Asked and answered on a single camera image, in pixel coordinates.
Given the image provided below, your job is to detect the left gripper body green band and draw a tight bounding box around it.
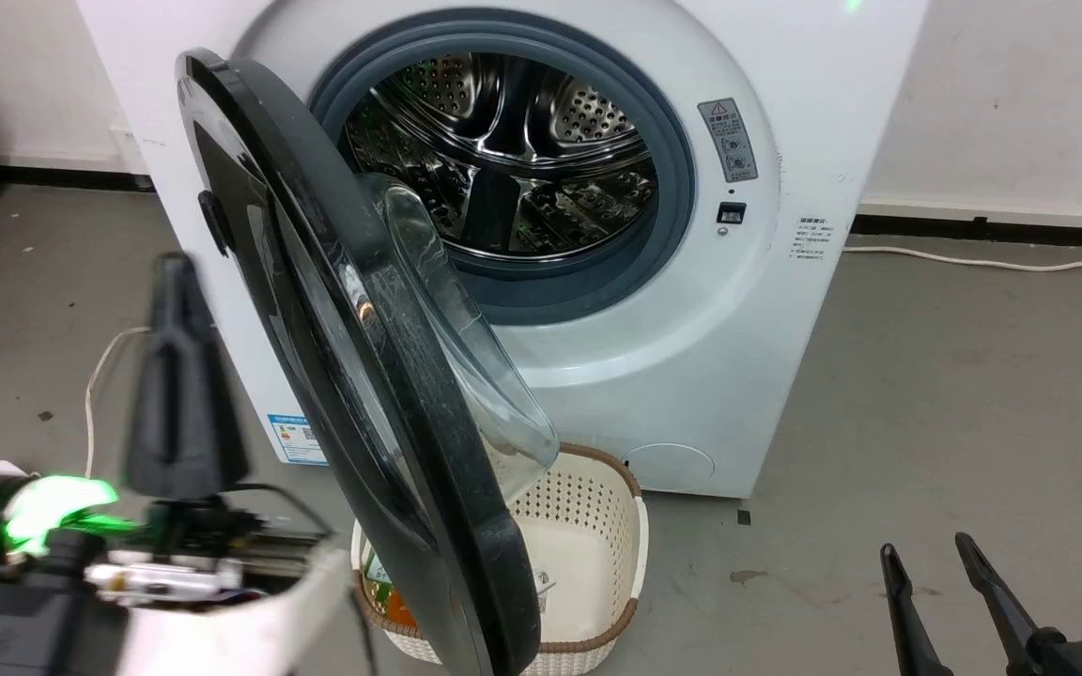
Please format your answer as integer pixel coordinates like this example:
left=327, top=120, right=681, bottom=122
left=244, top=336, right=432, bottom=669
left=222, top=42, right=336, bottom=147
left=0, top=473, right=335, bottom=603

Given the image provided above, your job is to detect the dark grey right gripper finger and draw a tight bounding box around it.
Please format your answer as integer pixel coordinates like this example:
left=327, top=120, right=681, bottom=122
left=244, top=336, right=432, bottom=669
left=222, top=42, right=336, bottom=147
left=881, top=543, right=954, bottom=676
left=953, top=531, right=1069, bottom=676

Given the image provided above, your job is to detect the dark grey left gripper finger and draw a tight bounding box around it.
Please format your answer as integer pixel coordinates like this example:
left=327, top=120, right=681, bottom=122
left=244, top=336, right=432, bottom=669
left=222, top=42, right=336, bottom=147
left=123, top=251, right=252, bottom=499

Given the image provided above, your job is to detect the black round glass washer door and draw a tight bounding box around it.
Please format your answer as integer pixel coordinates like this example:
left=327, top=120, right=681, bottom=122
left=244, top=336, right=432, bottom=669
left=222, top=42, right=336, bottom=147
left=175, top=49, right=562, bottom=676

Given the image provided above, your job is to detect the grey rubber door gasket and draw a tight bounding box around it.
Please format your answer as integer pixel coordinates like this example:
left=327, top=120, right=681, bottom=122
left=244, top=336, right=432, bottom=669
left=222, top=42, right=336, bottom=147
left=308, top=19, right=698, bottom=326

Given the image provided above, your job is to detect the white front-load washing machine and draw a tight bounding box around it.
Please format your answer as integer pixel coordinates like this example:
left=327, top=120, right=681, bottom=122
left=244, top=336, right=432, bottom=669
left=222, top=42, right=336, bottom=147
left=76, top=0, right=932, bottom=499

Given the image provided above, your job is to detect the blue white energy label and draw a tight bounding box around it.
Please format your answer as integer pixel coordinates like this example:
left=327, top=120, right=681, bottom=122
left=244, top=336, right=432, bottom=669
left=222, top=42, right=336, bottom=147
left=267, top=413, right=329, bottom=468

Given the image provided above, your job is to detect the round white filter cover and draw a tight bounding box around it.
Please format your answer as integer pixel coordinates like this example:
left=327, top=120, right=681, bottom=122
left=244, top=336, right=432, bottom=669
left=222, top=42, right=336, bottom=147
left=624, top=443, right=718, bottom=492

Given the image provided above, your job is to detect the orange green packet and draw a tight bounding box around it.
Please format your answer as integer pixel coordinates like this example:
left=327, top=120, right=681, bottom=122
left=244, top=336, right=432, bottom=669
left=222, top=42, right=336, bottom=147
left=359, top=548, right=425, bottom=632

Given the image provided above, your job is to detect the white laundry basket brown rim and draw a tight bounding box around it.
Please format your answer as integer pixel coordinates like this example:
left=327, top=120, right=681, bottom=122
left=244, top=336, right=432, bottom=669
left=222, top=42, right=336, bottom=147
left=350, top=443, right=650, bottom=676

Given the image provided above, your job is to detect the small printed text label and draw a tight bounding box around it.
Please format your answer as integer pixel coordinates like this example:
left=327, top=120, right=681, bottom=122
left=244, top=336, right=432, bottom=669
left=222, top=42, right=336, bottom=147
left=790, top=217, right=834, bottom=265

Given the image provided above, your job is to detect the stainless steel washer drum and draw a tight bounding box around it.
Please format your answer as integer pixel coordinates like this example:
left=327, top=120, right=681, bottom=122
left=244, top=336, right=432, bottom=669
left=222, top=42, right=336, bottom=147
left=342, top=52, right=660, bottom=260

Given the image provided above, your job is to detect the grey warning sticker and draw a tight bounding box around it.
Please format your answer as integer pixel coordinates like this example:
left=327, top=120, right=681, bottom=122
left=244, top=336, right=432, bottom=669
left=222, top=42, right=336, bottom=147
left=698, top=98, right=759, bottom=184

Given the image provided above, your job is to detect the thin white cord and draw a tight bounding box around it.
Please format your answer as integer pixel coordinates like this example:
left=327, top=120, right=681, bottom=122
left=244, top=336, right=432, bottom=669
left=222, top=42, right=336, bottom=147
left=83, top=325, right=153, bottom=480

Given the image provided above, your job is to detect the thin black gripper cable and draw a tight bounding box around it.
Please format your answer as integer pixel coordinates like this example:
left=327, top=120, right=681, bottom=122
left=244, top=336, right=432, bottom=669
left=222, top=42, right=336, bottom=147
left=222, top=483, right=379, bottom=676

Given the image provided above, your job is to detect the white power cable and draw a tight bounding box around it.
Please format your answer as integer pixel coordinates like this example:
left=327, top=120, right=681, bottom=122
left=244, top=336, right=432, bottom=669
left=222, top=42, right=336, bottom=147
left=842, top=244, right=1082, bottom=274

